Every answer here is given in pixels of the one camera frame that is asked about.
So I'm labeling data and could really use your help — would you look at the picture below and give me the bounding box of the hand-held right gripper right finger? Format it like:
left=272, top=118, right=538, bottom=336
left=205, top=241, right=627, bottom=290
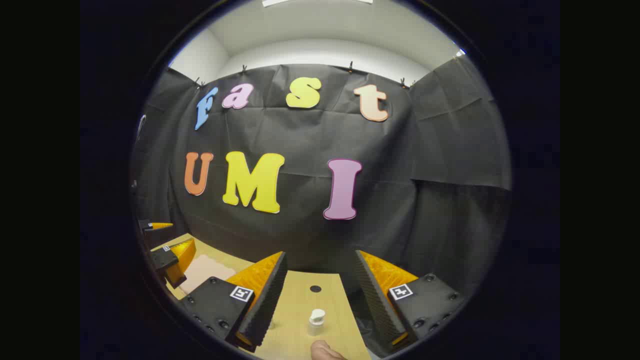
left=354, top=250, right=466, bottom=351

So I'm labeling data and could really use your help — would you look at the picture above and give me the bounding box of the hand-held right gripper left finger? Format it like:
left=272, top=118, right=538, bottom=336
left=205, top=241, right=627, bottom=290
left=179, top=251, right=289, bottom=353

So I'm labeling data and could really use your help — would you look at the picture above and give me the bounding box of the white pump bottle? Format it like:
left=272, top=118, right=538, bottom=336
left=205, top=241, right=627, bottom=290
left=307, top=308, right=327, bottom=337

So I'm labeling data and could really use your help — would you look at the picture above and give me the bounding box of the black backdrop cloth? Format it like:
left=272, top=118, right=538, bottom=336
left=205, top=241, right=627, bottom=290
left=131, top=55, right=512, bottom=301

